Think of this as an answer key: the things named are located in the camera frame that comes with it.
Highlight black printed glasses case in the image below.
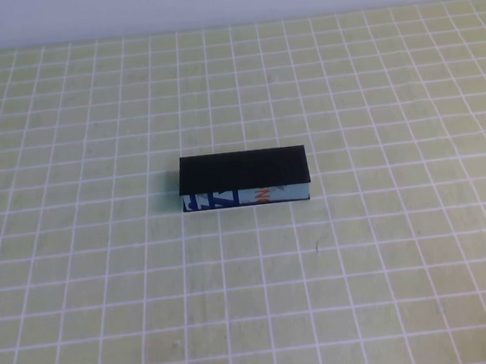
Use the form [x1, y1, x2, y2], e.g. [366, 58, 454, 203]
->
[175, 143, 315, 216]

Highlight green grid table mat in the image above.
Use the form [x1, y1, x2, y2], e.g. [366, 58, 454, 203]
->
[0, 0, 486, 364]

